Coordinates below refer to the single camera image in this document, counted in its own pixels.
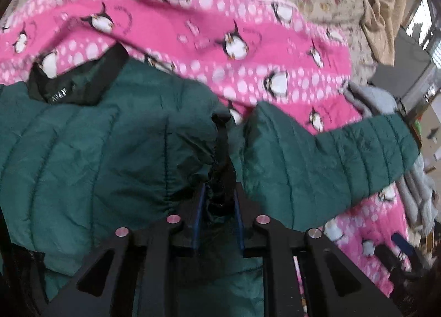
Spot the dark green puffer jacket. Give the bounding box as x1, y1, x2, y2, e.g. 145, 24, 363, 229
1, 44, 419, 316

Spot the grey fleece garment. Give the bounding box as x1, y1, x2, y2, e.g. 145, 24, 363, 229
341, 82, 439, 237

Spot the pink penguin blanket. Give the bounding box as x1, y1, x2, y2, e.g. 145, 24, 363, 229
0, 0, 413, 317

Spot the grey cabinet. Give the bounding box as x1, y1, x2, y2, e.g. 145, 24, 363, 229
369, 28, 437, 113

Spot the beige curtain cloth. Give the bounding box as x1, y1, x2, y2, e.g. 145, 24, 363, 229
341, 0, 414, 67

